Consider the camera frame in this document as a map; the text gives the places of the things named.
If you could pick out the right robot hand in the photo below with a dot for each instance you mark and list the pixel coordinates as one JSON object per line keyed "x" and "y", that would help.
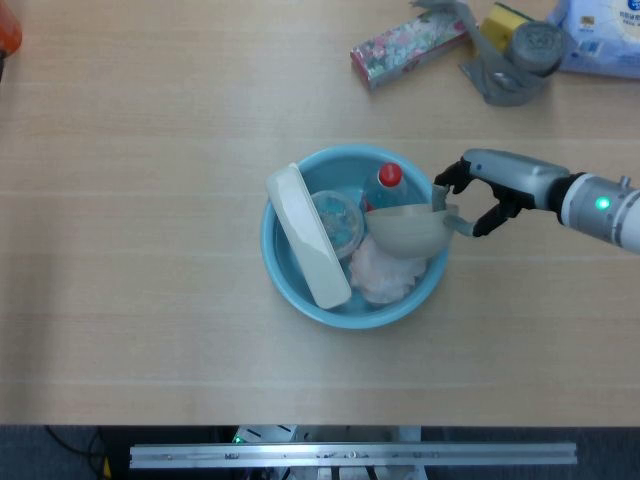
{"x": 520, "y": 177}

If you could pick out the beige ceramic bowl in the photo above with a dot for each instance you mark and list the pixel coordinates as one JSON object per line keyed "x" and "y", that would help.
{"x": 407, "y": 232}

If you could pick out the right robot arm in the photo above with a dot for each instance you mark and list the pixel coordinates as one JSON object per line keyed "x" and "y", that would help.
{"x": 600, "y": 210}

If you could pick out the red-capped small bottle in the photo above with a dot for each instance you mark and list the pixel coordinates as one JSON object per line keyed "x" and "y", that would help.
{"x": 390, "y": 175}

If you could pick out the yellow sponge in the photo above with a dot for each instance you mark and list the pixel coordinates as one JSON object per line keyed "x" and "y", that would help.
{"x": 497, "y": 25}

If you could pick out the white blue tissue pack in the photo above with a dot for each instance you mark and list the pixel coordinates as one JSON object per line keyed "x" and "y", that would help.
{"x": 607, "y": 40}

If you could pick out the pink white crumpled cloth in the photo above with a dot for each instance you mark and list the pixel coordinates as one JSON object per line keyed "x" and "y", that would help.
{"x": 382, "y": 280}

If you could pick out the floral printed paper box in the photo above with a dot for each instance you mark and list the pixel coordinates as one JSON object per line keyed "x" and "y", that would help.
{"x": 405, "y": 42}

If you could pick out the clear plastic cup blue contents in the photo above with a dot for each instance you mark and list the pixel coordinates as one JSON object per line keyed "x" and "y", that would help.
{"x": 337, "y": 220}

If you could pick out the light blue plastic basin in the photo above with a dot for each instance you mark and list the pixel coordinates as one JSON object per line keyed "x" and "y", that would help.
{"x": 350, "y": 317}

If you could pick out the white rectangular lidded box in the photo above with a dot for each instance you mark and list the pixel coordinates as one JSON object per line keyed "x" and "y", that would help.
{"x": 307, "y": 240}

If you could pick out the orange object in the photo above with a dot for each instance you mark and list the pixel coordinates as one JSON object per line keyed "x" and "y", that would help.
{"x": 9, "y": 25}

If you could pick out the aluminium profile rail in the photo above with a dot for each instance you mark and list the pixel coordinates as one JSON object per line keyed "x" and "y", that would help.
{"x": 350, "y": 455}

